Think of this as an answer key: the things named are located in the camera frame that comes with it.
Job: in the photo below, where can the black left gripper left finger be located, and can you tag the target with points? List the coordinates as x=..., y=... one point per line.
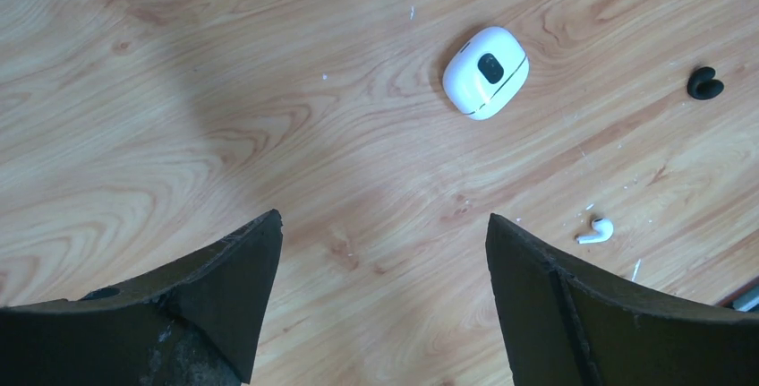
x=194, y=321

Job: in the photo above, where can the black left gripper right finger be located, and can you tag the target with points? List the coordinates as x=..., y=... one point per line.
x=567, y=322

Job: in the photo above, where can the white earbud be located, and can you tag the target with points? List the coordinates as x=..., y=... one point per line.
x=602, y=231

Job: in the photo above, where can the white earbud charging case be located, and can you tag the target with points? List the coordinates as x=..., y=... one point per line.
x=486, y=73

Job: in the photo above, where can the black earbud near left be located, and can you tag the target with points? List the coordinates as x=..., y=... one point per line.
x=702, y=84

